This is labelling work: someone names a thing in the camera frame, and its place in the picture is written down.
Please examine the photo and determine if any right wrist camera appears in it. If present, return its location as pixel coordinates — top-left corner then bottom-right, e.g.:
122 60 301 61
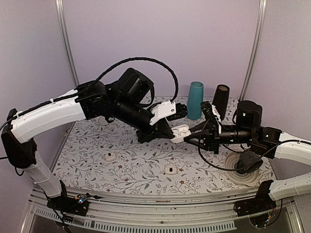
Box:
200 101 214 120

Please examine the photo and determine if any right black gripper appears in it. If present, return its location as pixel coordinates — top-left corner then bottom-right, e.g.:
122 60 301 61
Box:
184 120 255 154

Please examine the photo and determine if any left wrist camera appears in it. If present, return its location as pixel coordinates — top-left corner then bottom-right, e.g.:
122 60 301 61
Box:
166 103 188 121

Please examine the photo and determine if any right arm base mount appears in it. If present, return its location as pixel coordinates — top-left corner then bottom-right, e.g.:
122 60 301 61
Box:
233 180 276 216

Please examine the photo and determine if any white ribbed plate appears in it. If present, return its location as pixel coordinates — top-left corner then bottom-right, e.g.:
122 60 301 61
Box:
224 152 259 187

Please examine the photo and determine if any front aluminium rail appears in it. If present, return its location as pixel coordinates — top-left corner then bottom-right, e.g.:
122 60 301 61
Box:
21 188 304 233

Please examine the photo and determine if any dark grey mug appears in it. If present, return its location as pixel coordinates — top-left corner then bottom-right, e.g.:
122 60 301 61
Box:
236 149 263 174

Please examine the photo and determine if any aluminium frame post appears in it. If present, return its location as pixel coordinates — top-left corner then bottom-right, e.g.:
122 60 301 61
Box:
55 0 80 86
238 0 267 101

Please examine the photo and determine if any left camera black cable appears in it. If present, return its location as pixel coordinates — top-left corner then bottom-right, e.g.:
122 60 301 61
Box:
93 57 179 102

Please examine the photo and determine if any teal vase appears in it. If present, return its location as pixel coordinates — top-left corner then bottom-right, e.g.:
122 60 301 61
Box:
187 81 204 120

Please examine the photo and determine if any right aluminium frame post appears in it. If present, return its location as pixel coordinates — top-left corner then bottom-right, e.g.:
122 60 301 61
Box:
238 0 267 101

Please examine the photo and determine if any white case with black dot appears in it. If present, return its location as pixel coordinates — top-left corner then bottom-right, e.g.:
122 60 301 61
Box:
104 152 116 162

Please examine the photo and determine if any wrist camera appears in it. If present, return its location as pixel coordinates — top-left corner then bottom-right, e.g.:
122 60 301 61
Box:
166 103 188 121
200 101 214 120

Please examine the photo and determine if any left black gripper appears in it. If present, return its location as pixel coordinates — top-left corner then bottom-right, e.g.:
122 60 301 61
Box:
112 97 175 145

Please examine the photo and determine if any floral patterned table mat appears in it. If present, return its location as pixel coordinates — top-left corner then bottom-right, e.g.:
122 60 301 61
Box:
52 96 275 196

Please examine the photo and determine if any black vase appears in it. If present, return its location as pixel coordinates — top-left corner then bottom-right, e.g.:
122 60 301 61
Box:
212 84 230 120

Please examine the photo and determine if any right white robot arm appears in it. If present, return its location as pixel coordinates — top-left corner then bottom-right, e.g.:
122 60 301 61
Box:
183 100 311 174

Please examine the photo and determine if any white oval earbud case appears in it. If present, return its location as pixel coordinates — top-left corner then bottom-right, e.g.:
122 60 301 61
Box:
171 124 191 143

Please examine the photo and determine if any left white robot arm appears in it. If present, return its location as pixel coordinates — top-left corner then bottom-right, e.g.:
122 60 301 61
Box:
1 68 176 211

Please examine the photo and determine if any cream earbud charging case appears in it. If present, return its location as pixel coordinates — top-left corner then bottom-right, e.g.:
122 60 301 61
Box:
164 166 178 175

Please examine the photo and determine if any left aluminium frame post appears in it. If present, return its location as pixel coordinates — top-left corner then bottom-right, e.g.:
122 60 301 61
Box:
55 0 80 86

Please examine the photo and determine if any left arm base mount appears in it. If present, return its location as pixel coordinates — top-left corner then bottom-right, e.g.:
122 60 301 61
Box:
47 181 89 216

